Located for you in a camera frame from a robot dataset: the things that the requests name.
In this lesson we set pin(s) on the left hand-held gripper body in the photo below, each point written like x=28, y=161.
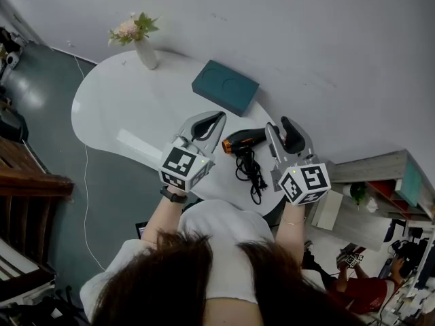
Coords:
x=181, y=168

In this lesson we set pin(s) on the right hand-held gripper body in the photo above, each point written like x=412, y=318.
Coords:
x=306, y=182

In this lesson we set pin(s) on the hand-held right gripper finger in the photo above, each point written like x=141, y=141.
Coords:
x=274, y=144
x=295, y=136

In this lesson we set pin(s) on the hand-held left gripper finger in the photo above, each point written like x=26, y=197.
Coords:
x=187, y=124
x=214, y=138

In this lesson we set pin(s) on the black orange-ringed hair dryer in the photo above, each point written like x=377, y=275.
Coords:
x=243, y=138

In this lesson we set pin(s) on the white curved table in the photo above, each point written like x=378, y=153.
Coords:
x=136, y=107

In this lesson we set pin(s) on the person's left forearm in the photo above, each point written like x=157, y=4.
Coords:
x=163, y=219

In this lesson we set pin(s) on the person's right forearm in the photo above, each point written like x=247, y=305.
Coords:
x=289, y=243

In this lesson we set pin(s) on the black wristband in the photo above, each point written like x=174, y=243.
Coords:
x=173, y=195

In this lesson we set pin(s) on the white flat box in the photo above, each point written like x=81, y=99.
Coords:
x=328, y=211

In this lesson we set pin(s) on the teal rectangular box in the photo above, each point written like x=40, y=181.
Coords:
x=226, y=87

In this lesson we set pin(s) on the small green potted plant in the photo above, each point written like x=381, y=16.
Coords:
x=359, y=192

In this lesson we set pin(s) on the grey shelf unit red compartments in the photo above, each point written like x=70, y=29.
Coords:
x=367, y=168

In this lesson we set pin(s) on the white t-shirt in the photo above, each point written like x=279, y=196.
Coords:
x=224, y=229

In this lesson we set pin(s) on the laptop computer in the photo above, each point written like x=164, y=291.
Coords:
x=141, y=231

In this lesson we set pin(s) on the white ribbed vase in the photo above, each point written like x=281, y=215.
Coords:
x=147, y=54

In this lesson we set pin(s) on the teal book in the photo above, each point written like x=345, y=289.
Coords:
x=409, y=182

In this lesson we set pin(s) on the pink flower bouquet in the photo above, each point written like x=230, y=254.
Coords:
x=130, y=29

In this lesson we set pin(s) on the dark wooden staircase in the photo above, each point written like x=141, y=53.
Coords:
x=27, y=189

